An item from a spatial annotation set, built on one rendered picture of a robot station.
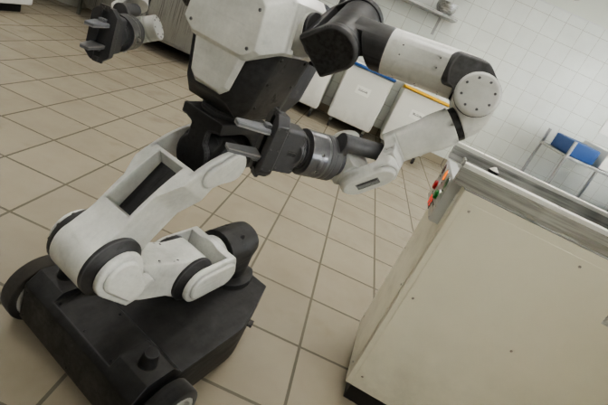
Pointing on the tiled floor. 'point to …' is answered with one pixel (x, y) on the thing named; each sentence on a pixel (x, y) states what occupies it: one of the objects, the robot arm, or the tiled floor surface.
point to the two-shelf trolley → (564, 162)
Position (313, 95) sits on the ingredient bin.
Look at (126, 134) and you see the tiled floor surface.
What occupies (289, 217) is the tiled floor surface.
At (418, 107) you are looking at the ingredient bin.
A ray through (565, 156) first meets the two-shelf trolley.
